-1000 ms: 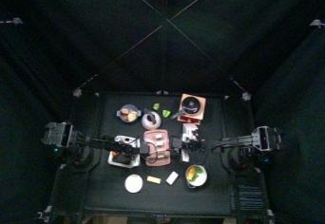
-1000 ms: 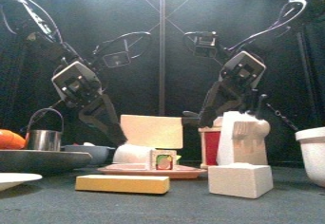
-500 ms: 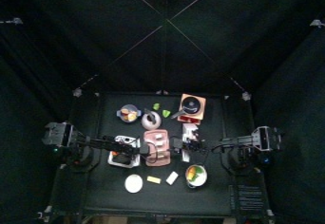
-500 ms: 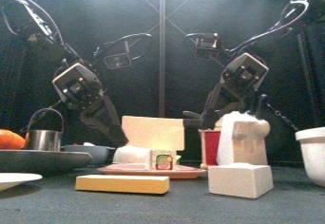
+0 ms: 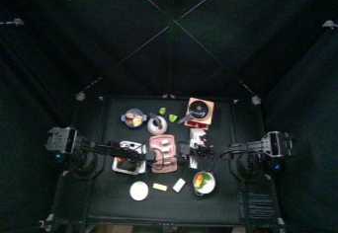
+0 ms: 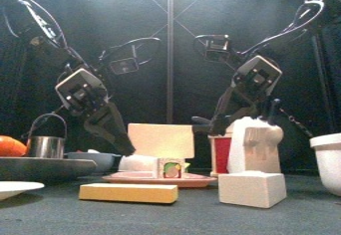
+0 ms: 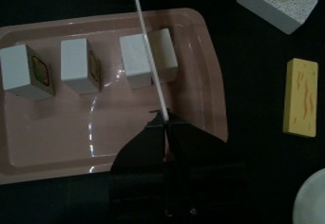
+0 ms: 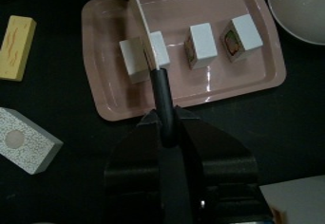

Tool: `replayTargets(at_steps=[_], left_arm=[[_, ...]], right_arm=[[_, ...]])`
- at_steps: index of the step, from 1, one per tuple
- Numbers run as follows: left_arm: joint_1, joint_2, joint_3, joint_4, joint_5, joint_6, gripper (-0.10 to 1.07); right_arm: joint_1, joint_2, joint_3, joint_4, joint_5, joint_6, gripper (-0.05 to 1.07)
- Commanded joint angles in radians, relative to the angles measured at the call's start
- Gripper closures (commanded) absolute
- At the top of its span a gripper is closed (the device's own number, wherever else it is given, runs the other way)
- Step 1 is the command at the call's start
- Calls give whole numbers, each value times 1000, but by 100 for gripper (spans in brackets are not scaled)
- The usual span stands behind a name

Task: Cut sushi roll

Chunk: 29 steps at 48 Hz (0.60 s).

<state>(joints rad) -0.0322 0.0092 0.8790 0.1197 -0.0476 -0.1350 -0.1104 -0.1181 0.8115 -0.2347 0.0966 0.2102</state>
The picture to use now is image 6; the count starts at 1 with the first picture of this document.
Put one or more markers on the white toy sushi piece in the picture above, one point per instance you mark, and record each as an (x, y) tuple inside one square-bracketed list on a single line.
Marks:
[(128, 164), (147, 164)]

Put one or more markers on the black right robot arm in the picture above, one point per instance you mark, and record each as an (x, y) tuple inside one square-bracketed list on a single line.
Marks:
[(323, 10)]

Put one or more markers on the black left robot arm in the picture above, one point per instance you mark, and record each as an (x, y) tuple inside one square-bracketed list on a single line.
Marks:
[(48, 53)]

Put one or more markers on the cream square container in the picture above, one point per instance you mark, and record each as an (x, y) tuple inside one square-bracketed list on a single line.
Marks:
[(159, 141)]

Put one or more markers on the pale grey round bowl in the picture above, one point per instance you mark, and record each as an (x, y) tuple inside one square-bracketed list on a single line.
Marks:
[(91, 162)]

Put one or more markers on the white toy knife block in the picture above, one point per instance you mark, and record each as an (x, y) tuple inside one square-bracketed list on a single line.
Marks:
[(255, 149)]

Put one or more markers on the white box with red panel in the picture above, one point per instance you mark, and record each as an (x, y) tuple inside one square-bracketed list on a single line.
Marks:
[(222, 154)]

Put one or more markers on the small steel bucket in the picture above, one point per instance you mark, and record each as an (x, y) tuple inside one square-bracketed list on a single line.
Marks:
[(47, 147)]

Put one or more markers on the small colourful box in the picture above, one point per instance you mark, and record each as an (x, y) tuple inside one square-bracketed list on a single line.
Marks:
[(170, 169)]

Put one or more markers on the grey metal plate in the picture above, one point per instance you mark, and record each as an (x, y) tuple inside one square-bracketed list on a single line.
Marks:
[(40, 169)]

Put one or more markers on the yellow wooden block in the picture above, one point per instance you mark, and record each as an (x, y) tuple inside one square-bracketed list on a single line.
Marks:
[(128, 193)]

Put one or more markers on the orange toy fruit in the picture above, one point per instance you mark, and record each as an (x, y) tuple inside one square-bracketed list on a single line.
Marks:
[(10, 146)]

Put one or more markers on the pink plastic tray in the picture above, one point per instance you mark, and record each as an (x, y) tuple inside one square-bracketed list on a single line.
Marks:
[(195, 180)]

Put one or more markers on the white speckled block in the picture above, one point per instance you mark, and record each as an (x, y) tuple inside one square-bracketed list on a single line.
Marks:
[(250, 189)]

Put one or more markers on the white toy pot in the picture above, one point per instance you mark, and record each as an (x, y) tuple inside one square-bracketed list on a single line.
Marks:
[(327, 166)]

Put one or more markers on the white plate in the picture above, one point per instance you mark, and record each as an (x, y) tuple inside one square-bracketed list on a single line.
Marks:
[(14, 188)]

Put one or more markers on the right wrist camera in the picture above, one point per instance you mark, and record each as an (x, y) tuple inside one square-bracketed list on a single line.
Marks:
[(216, 48)]

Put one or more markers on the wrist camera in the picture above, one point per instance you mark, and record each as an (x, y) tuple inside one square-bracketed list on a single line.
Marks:
[(123, 65), (216, 48)]

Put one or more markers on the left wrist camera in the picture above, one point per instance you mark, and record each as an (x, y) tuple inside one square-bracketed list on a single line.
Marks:
[(123, 65)]

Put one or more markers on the vertical metal frame pole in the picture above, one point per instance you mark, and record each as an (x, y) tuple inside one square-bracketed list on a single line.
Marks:
[(170, 46)]

